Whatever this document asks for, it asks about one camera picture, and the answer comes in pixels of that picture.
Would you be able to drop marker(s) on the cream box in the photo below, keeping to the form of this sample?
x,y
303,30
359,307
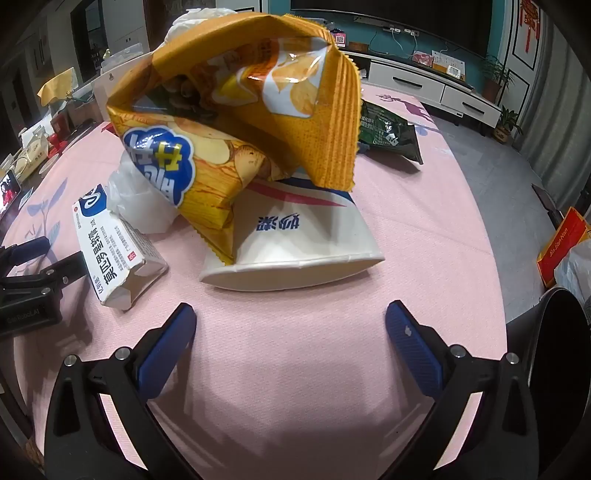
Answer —
x,y
30,152

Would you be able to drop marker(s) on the phone with lit screen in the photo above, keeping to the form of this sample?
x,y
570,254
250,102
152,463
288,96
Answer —
x,y
9,189

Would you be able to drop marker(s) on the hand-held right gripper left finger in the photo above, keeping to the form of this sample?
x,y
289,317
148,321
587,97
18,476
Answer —
x,y
166,355

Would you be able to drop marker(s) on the orange shopping bag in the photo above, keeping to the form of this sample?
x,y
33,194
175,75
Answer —
x,y
561,249

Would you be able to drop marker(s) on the large white plastic bag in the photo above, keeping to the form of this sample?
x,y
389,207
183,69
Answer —
x,y
575,272

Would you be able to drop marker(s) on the red wall ornament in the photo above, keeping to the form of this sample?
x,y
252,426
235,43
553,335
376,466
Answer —
x,y
528,23

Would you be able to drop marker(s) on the yellow chip bag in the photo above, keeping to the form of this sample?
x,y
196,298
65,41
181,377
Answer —
x,y
295,152

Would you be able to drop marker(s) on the white desk calendar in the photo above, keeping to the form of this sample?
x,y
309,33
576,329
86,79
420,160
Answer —
x,y
443,60

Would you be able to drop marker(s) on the dark green snack packet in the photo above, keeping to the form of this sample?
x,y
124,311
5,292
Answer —
x,y
392,134

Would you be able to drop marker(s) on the large black television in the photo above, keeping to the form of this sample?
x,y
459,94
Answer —
x,y
392,14

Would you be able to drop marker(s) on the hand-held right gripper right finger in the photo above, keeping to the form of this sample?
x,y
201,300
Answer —
x,y
413,355

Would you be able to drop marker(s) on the crushed white paper cup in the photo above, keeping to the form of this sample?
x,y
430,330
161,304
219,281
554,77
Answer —
x,y
300,240

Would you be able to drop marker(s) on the small potted plant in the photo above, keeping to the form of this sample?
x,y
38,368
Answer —
x,y
508,122

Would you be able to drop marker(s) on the red card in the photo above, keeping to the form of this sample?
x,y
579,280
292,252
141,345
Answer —
x,y
421,57

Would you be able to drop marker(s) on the white milk carton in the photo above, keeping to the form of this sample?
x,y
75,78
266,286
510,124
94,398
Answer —
x,y
111,244

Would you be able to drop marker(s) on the pink printed tablecloth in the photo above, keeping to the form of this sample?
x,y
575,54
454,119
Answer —
x,y
295,369

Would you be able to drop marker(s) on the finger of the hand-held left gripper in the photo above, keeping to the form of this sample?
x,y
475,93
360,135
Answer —
x,y
30,247
55,277

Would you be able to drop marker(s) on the grey curtain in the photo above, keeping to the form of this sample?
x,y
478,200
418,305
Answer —
x,y
554,138

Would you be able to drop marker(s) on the white television cabinet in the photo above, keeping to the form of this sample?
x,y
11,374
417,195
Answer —
x,y
406,76

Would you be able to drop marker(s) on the black trash bin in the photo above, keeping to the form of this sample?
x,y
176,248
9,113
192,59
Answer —
x,y
563,332

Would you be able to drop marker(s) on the tall potted plant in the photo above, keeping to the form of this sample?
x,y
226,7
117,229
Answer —
x,y
496,76

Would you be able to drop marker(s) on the white tissue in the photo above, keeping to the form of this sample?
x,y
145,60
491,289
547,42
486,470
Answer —
x,y
194,21

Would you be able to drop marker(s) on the small digital clock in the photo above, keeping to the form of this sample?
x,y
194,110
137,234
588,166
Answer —
x,y
455,71

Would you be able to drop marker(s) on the yellow cloth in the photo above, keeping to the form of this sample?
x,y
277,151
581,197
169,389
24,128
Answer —
x,y
55,85

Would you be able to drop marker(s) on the clear plastic box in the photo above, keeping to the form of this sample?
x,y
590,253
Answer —
x,y
122,50

